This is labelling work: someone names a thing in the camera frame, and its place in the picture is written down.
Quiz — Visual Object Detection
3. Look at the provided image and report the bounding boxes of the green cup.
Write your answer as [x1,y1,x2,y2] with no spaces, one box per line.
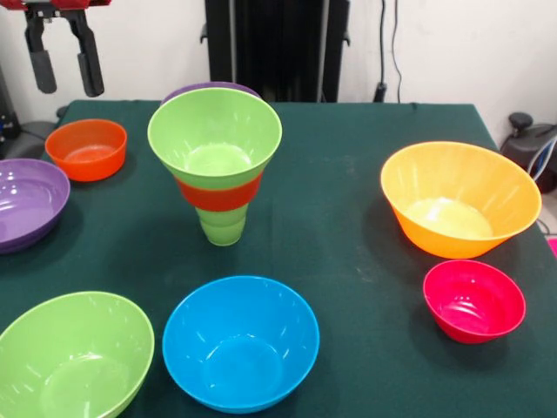
[194,202,253,248]

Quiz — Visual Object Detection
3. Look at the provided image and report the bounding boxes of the pink bowl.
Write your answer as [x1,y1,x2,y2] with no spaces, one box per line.
[422,259,527,345]

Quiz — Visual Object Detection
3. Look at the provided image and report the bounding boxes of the small green bowl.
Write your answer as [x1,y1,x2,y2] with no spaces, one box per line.
[146,87,284,180]

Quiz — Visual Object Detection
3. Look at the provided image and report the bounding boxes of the dark green table cloth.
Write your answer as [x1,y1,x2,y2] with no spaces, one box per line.
[0,99,557,418]

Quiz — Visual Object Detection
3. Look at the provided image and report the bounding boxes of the black grey base foot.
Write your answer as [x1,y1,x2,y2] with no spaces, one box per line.
[0,120,57,160]
[500,111,557,195]

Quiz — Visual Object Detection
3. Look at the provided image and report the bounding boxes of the large orange bowl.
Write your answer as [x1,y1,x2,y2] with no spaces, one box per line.
[379,140,543,260]

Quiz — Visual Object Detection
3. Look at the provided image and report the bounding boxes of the black pedestal column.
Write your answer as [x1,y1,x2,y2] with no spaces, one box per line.
[200,0,352,104]

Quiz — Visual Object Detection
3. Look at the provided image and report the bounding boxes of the large green bowl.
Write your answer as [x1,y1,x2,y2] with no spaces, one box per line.
[0,291,156,418]

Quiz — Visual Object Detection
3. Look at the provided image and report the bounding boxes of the red-orange bowl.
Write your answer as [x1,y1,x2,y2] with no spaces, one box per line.
[175,171,265,213]
[44,118,128,183]

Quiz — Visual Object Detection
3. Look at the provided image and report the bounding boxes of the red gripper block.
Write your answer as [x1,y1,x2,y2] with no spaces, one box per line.
[0,0,114,98]

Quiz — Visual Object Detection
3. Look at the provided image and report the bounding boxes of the black wall cable with plug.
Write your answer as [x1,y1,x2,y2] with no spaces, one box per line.
[372,0,404,104]

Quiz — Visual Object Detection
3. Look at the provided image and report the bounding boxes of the purple bowl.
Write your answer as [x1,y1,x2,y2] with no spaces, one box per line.
[160,81,263,107]
[0,158,71,256]

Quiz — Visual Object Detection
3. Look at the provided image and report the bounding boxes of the blue bowl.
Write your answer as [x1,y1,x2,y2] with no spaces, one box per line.
[162,274,321,415]

